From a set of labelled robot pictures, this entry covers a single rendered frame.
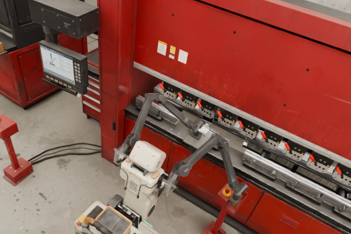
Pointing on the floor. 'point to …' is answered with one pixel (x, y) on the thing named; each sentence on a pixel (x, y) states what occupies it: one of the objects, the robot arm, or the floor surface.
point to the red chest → (93, 109)
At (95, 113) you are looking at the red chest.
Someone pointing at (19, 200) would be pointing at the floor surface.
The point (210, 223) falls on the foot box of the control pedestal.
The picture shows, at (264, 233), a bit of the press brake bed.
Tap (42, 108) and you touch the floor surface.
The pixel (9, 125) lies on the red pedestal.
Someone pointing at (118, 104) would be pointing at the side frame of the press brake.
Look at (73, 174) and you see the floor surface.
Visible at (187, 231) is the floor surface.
